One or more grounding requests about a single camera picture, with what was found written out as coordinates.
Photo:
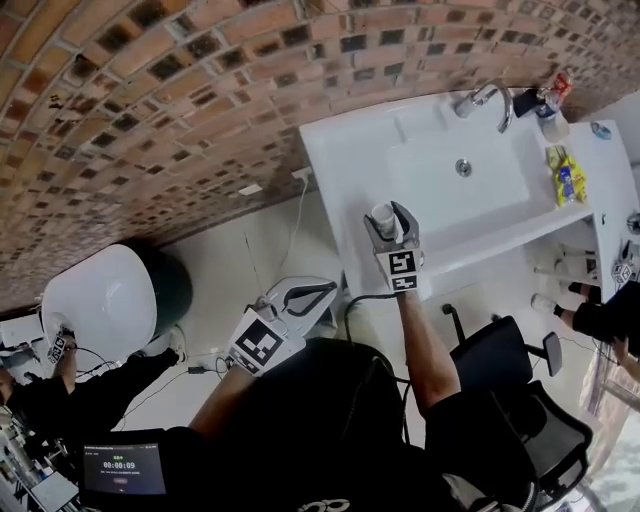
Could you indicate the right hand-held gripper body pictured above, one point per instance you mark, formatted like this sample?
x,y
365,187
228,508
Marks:
x,y
402,265

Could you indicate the bottle with red cap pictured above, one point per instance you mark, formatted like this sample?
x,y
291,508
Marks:
x,y
556,129

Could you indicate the chrome faucet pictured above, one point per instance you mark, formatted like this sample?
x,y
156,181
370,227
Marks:
x,y
504,107

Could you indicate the metal sink drain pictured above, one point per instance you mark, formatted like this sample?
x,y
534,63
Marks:
x,y
463,166

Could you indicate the person's left forearm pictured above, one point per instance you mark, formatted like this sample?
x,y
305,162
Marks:
x,y
225,400

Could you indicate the dark green barrel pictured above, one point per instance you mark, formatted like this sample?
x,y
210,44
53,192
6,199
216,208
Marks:
x,y
172,285

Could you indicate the black power adaptor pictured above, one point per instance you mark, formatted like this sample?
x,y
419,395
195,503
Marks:
x,y
195,370

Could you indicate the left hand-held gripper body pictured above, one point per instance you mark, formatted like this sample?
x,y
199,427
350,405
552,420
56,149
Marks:
x,y
255,342

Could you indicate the yellow snack packet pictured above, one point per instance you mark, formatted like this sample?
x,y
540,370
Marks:
x,y
556,156

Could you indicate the person's black clothing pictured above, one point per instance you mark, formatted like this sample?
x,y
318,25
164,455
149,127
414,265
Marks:
x,y
300,425

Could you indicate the small white cup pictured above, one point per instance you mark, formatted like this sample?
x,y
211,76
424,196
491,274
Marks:
x,y
385,217

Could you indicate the yellow packet blue label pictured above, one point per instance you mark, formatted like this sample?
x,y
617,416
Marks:
x,y
570,182

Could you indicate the small black device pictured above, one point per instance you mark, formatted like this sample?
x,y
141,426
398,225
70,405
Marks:
x,y
634,221

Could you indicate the black tablet screen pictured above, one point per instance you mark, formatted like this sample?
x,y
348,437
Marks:
x,y
124,467

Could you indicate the black box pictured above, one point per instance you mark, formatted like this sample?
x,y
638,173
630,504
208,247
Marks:
x,y
526,102

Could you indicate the white oval basin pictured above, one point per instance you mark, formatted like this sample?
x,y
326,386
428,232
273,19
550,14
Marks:
x,y
105,295

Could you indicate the white wall socket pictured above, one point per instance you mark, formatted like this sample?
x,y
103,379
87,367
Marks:
x,y
303,174

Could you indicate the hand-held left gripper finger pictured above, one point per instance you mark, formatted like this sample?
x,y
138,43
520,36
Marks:
x,y
300,282
320,310

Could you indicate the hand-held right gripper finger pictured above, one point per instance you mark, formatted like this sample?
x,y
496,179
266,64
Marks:
x,y
380,245
407,227

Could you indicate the person's right forearm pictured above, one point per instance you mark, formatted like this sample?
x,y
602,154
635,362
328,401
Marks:
x,y
430,350

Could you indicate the white sink vanity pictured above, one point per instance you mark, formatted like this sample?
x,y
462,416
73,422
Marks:
x,y
350,165

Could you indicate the small teal object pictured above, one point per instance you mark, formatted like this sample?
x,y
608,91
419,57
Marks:
x,y
602,131

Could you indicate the white side counter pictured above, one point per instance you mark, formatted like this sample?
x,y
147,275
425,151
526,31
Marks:
x,y
607,200

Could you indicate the window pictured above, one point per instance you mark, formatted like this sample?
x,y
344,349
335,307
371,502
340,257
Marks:
x,y
620,450

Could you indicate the white wall plate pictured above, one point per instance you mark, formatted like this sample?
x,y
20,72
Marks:
x,y
250,190

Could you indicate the black office chair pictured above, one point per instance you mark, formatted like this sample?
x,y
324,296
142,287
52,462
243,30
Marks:
x,y
500,350

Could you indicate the blue white bottle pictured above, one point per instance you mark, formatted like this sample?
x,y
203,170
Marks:
x,y
549,102

